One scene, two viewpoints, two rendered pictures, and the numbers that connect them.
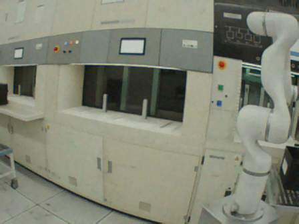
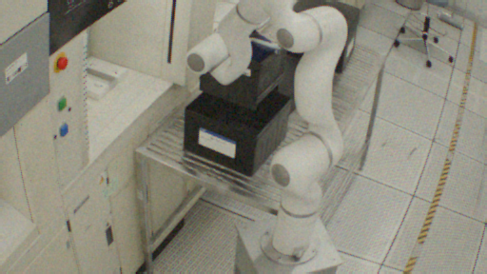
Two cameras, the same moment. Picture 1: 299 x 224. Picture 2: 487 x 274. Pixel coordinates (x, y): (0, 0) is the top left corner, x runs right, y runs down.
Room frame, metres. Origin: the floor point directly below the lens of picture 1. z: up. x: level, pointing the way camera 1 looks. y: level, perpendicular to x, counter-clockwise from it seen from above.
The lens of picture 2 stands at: (0.90, 1.00, 2.26)
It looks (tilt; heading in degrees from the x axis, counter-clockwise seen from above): 38 degrees down; 271
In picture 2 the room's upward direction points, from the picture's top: 6 degrees clockwise
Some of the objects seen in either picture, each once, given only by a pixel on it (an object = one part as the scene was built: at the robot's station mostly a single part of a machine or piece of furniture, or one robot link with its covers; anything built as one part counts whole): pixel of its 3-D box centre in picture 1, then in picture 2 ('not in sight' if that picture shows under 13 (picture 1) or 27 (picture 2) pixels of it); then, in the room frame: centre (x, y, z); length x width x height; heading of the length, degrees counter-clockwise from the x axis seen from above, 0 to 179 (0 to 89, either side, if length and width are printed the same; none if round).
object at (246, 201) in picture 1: (249, 191); (295, 225); (0.75, -0.42, 0.85); 0.19 x 0.19 x 0.18
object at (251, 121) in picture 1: (255, 139); (299, 178); (0.77, -0.40, 1.07); 0.19 x 0.12 x 0.24; 50
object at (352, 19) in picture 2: not in sight; (323, 29); (0.64, -1.66, 0.89); 0.29 x 0.29 x 0.25; 72
